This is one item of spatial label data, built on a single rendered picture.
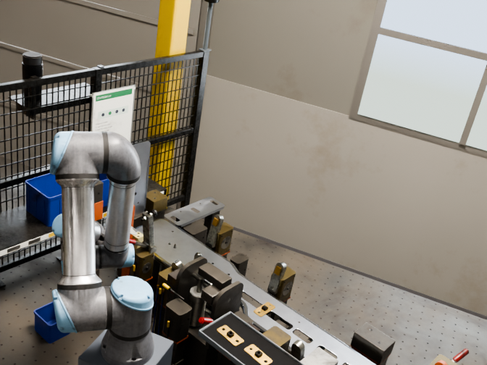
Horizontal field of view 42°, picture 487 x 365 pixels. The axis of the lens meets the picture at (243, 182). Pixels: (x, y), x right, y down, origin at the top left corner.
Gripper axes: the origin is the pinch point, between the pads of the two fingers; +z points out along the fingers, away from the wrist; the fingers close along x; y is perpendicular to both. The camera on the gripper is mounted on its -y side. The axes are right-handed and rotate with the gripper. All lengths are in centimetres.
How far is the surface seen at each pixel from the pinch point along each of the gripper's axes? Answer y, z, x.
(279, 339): 64, 11, 1
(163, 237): -7.6, 28.9, 2.8
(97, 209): -28.4, 9.9, 0.7
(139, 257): 1.8, 8.7, -4.4
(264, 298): 42, 32, 5
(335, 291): 40, 102, 14
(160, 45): -64, 34, 73
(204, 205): -16, 56, 20
